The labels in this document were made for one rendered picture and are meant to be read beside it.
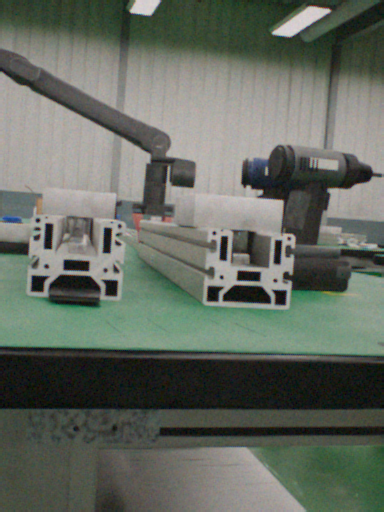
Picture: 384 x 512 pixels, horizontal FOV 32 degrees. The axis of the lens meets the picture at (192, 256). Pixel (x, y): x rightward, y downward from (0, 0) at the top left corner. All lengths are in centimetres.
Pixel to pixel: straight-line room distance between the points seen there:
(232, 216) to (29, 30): 1221
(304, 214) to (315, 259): 7
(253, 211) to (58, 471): 40
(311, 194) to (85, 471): 61
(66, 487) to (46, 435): 5
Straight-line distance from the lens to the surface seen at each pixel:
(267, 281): 76
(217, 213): 82
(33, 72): 171
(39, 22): 1298
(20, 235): 137
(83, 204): 105
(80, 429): 58
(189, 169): 171
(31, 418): 58
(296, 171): 103
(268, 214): 83
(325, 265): 105
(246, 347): 51
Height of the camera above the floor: 87
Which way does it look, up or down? 3 degrees down
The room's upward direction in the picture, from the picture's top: 4 degrees clockwise
